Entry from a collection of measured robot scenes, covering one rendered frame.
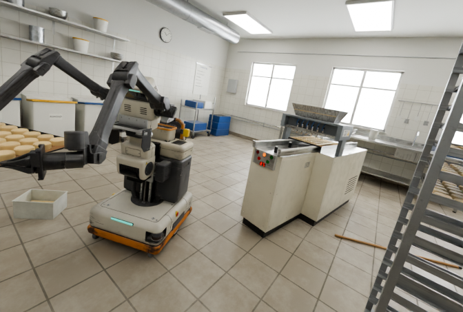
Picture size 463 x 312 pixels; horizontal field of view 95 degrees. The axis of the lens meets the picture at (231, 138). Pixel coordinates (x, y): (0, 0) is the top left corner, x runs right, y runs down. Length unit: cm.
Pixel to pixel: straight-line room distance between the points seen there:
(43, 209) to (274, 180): 199
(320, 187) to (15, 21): 477
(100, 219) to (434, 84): 576
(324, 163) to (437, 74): 377
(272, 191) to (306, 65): 456
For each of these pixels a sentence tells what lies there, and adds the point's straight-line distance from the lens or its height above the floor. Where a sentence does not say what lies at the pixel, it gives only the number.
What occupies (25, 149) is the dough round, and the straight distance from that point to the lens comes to 97.
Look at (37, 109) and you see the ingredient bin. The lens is 414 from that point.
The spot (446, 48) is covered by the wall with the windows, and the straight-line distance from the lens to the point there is 591.
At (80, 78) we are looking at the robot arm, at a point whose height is 124.
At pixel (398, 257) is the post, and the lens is 117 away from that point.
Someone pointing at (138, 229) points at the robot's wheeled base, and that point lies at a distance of 183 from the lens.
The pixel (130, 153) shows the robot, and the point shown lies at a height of 76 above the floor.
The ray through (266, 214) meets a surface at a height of 27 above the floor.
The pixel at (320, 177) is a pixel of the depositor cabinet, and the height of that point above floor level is 59.
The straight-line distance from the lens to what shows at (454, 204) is 112.
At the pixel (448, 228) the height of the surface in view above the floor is 96.
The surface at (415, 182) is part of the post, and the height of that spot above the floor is 100.
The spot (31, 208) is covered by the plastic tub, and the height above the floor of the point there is 10.
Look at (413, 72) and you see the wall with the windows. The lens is 579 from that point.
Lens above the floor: 130
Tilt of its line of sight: 12 degrees down
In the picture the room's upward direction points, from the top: 10 degrees clockwise
